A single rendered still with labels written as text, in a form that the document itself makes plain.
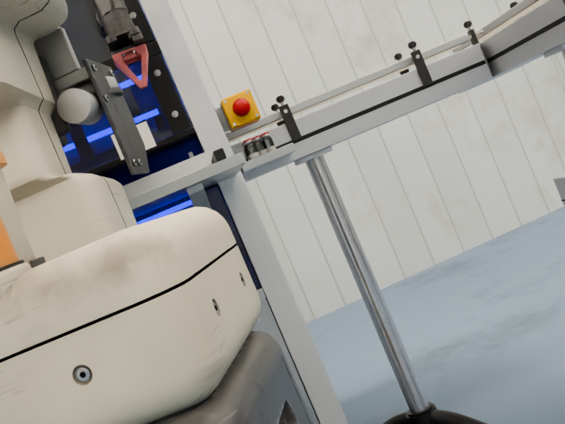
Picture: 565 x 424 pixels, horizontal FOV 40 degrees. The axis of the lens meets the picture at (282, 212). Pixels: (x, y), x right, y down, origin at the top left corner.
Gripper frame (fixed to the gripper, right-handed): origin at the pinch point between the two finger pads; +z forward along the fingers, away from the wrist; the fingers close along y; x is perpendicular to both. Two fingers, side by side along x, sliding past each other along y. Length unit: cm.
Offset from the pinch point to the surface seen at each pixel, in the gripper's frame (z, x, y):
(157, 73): -9.7, -4.5, 23.4
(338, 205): 31, -34, 45
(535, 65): -32, -234, 298
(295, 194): -14, -64, 299
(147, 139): 2.9, 3.2, 25.9
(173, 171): 17.7, 0.9, 2.1
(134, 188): 18.0, 9.0, 2.3
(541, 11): 14, -83, 6
